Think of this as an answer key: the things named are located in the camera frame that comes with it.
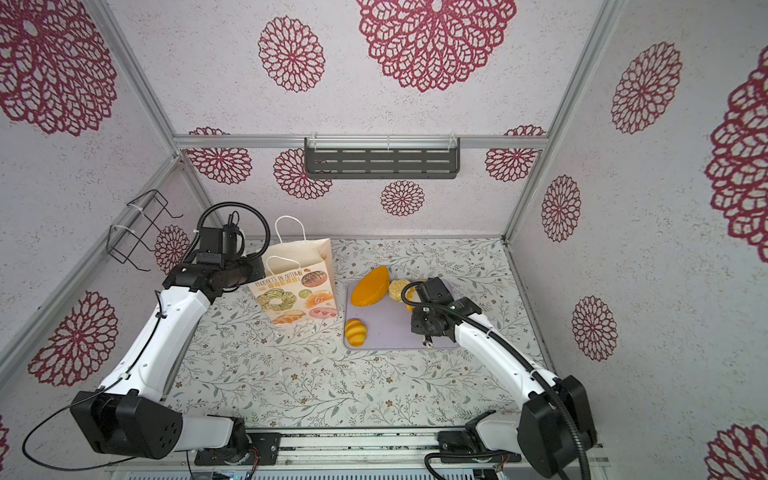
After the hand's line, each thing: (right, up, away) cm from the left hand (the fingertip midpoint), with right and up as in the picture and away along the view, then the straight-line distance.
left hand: (258, 271), depth 80 cm
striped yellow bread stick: (+39, -6, -11) cm, 41 cm away
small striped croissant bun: (+25, -18, +12) cm, 33 cm away
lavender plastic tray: (+35, -18, +14) cm, 42 cm away
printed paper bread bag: (+10, -3, +2) cm, 11 cm away
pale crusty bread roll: (+38, -6, +20) cm, 43 cm away
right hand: (+44, -13, +4) cm, 46 cm away
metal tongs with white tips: (+45, -18, -4) cm, 49 cm away
